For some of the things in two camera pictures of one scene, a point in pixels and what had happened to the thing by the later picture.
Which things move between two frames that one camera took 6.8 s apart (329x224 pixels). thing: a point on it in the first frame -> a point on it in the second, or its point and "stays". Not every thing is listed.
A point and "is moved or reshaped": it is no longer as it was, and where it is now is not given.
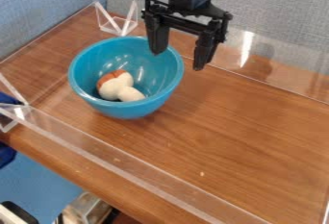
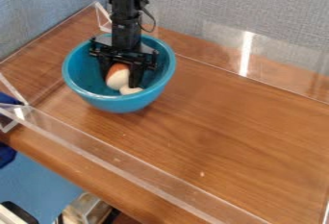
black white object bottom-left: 13,214 stays
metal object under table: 87,210 stays
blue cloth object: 8,152 stays
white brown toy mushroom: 115,86 is moved or reshaped
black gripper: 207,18 -> 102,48
